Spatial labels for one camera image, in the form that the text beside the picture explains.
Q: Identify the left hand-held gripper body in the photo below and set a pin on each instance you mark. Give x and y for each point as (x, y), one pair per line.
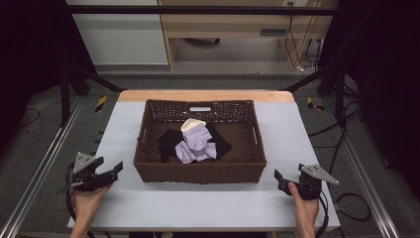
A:
(82, 162)

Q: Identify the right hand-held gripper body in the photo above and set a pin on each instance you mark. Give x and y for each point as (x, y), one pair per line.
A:
(313, 180)

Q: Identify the black cloth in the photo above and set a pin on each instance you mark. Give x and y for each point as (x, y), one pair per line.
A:
(170, 142)

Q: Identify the brown wicker basket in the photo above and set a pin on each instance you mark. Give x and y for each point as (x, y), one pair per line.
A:
(198, 165)

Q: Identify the light purple cloth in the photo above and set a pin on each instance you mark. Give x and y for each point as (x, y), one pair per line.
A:
(197, 145)

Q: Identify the cream cloth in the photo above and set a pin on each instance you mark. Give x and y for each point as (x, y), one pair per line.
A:
(191, 124)

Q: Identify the person's right hand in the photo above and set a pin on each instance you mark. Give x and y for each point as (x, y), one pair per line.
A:
(305, 210)

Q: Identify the person's left hand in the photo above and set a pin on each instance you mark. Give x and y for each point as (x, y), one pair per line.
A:
(87, 201)

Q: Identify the white table mat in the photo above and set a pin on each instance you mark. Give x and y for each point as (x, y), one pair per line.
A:
(125, 198)

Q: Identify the yellow black tape strip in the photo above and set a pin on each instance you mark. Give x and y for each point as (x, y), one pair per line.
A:
(313, 104)
(101, 103)

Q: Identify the black metal stand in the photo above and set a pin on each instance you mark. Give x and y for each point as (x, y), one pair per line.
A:
(333, 82)
(74, 82)

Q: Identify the wooden table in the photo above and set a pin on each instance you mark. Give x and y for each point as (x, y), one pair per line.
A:
(204, 95)

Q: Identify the black curtain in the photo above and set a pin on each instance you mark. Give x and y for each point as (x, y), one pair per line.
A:
(383, 82)
(33, 49)

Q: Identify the white cabinet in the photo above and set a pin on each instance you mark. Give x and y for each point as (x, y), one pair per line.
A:
(122, 36)

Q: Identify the aluminium floor rail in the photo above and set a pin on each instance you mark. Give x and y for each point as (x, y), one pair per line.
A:
(360, 172)
(43, 165)

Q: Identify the black horizontal frame bar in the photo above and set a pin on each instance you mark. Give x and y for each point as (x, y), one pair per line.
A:
(198, 10)

